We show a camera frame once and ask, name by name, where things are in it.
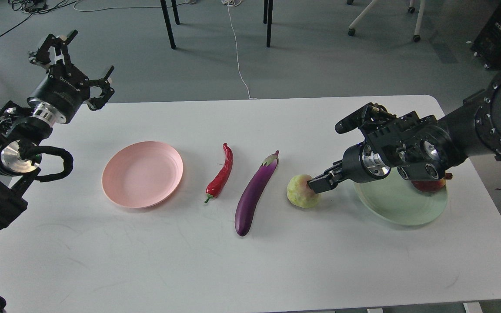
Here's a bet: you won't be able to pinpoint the white chair base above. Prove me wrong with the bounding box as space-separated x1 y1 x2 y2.
345 0 426 42

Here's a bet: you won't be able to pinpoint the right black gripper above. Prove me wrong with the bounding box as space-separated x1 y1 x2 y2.
307 144 391 194

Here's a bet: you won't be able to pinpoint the pink plate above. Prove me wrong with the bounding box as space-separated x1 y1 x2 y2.
101 141 184 209

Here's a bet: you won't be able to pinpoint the white floor cable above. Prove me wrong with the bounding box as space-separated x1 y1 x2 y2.
221 0 258 100

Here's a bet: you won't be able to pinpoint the purple eggplant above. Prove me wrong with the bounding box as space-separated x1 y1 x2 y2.
234 150 280 236

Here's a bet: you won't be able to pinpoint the green plate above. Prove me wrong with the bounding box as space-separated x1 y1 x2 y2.
353 169 448 226

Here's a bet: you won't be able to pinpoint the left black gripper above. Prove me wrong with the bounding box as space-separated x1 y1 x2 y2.
27 30 115 125

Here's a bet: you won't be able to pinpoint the black table leg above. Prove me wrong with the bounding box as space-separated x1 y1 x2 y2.
160 0 180 50
263 0 273 48

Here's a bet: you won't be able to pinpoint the green pink peach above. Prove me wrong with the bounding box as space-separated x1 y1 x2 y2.
286 174 321 209

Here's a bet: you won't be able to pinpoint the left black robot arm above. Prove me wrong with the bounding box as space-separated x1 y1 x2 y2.
0 30 115 230

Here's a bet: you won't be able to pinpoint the black floor cables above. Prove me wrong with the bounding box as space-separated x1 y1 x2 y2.
0 0 81 53

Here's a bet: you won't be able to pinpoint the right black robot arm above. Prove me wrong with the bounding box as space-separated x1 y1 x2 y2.
307 70 501 194

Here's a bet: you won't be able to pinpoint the red pomegranate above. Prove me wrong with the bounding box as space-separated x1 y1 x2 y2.
411 173 453 193

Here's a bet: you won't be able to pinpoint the red chili pepper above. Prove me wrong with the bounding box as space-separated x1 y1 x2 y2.
204 143 234 203

